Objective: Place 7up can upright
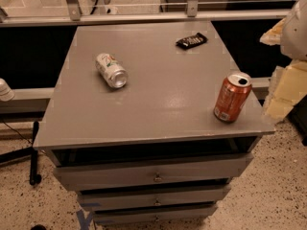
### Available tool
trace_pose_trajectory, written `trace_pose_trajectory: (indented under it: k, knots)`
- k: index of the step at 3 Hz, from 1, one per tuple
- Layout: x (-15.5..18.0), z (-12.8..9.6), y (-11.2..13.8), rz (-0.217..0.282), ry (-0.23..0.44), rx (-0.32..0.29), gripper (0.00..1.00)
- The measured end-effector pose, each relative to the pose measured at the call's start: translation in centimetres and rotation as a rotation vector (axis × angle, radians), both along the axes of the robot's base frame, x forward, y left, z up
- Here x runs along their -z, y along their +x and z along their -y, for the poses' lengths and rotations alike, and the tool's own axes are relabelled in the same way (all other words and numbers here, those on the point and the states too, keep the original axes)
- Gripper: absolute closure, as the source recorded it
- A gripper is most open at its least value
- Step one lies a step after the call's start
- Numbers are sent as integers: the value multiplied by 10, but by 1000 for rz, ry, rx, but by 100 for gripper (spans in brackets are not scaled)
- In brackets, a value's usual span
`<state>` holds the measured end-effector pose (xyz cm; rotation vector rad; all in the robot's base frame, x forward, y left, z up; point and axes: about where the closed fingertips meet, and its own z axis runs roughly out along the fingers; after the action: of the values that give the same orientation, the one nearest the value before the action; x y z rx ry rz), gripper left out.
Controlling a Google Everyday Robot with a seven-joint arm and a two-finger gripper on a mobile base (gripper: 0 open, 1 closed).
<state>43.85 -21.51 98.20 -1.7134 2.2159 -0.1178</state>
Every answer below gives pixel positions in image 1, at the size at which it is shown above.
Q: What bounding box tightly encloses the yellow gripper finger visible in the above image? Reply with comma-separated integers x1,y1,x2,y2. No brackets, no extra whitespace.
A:
260,18,285,46
264,60,307,121

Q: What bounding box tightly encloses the grey drawer cabinet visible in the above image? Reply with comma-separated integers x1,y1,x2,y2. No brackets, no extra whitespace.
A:
33,20,276,227

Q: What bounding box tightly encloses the orange soda can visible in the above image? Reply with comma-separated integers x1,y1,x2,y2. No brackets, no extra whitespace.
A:
213,72,252,123

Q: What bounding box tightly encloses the grey bottom drawer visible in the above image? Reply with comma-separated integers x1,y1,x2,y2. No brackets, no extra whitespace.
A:
93,203,217,225

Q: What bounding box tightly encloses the grey metal railing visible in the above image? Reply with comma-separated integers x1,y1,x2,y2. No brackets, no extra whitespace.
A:
0,0,298,27

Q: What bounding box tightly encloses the black tripod leg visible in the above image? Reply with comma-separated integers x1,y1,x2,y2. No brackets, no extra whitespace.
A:
0,121,42,186

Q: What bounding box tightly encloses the blue floor tape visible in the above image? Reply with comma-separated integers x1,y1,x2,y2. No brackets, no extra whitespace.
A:
76,207,103,230

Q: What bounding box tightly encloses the white cylinder object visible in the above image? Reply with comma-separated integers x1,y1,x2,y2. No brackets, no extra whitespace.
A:
0,79,14,102

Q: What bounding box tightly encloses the black snack bar wrapper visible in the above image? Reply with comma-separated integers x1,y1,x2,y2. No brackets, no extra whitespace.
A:
176,33,207,50

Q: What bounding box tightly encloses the grey top drawer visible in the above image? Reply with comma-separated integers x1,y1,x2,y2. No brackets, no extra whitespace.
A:
54,153,253,191

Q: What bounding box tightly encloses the white green 7up can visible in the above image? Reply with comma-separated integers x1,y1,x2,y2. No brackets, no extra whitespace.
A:
96,53,128,88

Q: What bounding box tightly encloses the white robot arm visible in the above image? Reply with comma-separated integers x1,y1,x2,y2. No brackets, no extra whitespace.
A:
260,0,307,122

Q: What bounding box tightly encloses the grey drawer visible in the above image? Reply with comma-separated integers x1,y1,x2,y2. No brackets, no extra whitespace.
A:
93,203,217,225
54,153,253,191
78,185,230,211

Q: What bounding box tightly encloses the grey middle drawer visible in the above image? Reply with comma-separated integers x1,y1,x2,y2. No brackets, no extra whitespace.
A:
78,185,230,211

